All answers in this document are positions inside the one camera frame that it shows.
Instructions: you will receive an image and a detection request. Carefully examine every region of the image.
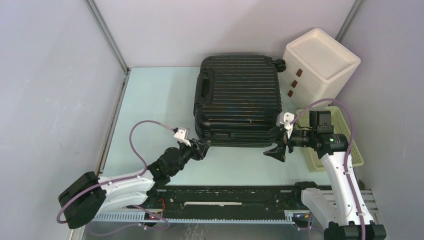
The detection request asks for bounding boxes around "white stacked drawer unit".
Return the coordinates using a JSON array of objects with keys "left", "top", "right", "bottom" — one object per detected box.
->
[{"left": 279, "top": 28, "right": 361, "bottom": 109}]

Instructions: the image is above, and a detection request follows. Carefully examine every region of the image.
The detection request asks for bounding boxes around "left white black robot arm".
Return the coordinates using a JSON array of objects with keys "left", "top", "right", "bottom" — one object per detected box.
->
[{"left": 56, "top": 139, "right": 211, "bottom": 229}]

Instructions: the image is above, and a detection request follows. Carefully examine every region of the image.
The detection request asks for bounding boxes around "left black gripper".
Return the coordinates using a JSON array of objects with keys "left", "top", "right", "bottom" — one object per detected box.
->
[{"left": 169, "top": 138, "right": 210, "bottom": 176}]

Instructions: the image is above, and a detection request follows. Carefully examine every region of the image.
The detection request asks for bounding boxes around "black ribbed hard-shell suitcase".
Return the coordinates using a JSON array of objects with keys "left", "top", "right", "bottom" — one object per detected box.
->
[{"left": 193, "top": 55, "right": 286, "bottom": 148}]

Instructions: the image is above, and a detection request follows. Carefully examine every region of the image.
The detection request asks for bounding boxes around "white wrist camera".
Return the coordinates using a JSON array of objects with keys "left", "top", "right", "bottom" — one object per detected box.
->
[
  {"left": 276, "top": 112, "right": 295, "bottom": 139},
  {"left": 173, "top": 127, "right": 192, "bottom": 147}
]

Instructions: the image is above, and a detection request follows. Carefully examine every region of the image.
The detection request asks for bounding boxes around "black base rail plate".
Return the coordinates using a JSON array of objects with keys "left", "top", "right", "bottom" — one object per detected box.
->
[{"left": 142, "top": 184, "right": 332, "bottom": 223}]

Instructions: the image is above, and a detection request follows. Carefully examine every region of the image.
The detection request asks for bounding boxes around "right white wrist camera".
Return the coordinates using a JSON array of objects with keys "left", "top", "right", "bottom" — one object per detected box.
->
[{"left": 276, "top": 112, "right": 295, "bottom": 139}]

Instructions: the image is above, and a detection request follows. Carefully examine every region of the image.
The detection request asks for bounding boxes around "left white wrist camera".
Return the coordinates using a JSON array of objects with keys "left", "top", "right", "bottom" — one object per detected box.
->
[{"left": 173, "top": 127, "right": 192, "bottom": 147}]

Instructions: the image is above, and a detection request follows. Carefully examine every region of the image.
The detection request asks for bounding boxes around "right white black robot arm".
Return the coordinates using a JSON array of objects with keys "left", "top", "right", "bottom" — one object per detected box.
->
[{"left": 263, "top": 110, "right": 387, "bottom": 240}]

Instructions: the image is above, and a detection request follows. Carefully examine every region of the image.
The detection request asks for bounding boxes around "pale yellow perforated basket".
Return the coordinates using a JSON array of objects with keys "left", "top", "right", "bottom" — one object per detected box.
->
[{"left": 296, "top": 106, "right": 364, "bottom": 173}]

